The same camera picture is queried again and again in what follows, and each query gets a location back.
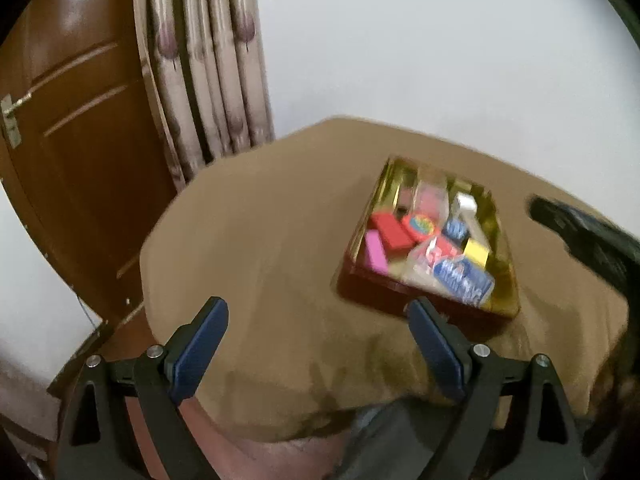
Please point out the yellow cube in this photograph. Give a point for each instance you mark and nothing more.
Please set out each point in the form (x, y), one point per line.
(477, 252)

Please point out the clear white plastic box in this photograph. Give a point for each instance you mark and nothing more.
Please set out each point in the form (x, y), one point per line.
(417, 267)

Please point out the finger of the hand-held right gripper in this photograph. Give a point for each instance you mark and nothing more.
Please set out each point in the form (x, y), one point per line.
(555, 220)

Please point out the blue patterned packet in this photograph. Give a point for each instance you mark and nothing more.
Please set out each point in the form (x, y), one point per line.
(462, 282)

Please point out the red and white packet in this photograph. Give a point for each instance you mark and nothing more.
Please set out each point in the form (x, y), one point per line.
(441, 249)

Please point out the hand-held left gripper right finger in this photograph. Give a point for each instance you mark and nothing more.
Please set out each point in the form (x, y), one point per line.
(440, 355)

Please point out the brown tablecloth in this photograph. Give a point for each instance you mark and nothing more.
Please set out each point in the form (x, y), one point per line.
(260, 240)

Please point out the pink rectangular block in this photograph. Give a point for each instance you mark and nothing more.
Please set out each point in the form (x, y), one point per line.
(376, 255)

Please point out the red rectangular block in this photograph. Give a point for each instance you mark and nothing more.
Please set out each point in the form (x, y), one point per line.
(392, 230)

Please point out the white blue small packet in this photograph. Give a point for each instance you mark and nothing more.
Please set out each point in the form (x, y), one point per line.
(465, 207)

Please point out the gold tin box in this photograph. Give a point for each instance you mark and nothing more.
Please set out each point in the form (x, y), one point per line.
(495, 225)

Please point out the person's grey clothing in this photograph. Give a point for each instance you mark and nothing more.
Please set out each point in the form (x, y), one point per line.
(385, 440)

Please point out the beige patterned curtain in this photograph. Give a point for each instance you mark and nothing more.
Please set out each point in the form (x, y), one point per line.
(220, 60)

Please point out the red translucent card case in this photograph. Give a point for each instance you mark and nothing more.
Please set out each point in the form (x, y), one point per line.
(430, 200)

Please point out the brown wooden door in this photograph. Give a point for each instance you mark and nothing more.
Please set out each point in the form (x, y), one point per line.
(90, 160)

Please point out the red multicoloured round toy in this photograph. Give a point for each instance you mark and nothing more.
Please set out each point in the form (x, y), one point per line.
(420, 225)

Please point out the small blue patterned piece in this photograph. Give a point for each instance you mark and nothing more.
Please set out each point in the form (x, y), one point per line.
(456, 230)

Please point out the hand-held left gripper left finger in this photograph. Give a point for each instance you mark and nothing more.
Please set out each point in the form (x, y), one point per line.
(200, 355)

